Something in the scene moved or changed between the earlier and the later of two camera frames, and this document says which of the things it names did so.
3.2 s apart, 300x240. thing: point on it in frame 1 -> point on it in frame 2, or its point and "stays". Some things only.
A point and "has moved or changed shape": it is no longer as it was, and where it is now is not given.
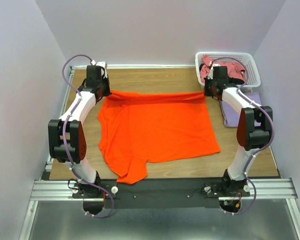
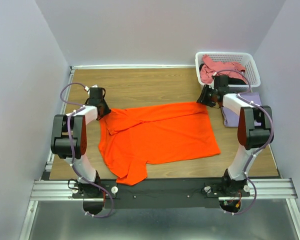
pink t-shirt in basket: [234, 69] stays
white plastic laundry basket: [247, 58] stays
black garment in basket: [232, 80] stays
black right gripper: [207, 93] -> [202, 98]
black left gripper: [107, 92] -> [107, 110]
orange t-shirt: [139, 127] has moved or changed shape
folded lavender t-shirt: [231, 116] stays
